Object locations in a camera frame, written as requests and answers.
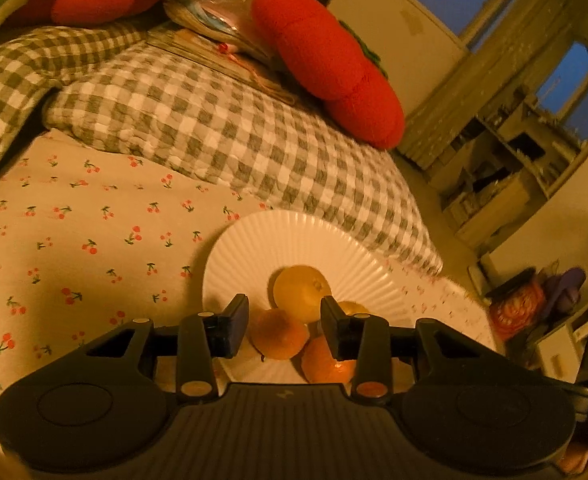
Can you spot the orange tangerine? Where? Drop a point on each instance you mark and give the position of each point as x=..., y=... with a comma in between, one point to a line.
x=324, y=365
x=279, y=337

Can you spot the cherry print cloth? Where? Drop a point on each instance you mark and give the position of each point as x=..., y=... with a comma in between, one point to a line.
x=84, y=240

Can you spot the grey gingham pillow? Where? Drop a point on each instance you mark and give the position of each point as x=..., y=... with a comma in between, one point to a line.
x=214, y=125

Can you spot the beige curtain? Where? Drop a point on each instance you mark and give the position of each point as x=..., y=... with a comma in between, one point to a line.
x=498, y=60

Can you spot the orange patterned bag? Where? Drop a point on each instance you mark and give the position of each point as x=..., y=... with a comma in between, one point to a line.
x=516, y=312

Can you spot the red tomato cushion green top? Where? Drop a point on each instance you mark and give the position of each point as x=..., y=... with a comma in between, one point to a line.
x=324, y=60

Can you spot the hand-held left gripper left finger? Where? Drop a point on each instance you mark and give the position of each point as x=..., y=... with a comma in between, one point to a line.
x=239, y=320

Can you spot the clear plastic bag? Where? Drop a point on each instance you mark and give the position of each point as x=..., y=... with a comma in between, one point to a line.
x=219, y=15

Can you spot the white ribbed plate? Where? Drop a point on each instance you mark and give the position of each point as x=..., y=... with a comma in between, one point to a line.
x=294, y=240

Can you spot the yellow citrus with brown marks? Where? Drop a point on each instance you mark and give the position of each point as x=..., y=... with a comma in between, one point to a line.
x=299, y=290

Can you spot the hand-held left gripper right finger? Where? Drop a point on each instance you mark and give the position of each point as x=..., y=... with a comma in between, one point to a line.
x=331, y=325

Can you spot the purple slipper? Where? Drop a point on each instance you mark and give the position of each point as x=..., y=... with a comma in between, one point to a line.
x=566, y=287

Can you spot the stack of books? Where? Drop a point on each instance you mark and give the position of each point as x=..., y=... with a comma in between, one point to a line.
x=224, y=57

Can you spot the wooden shelf unit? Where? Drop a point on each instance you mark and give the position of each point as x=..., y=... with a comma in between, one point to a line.
x=503, y=180

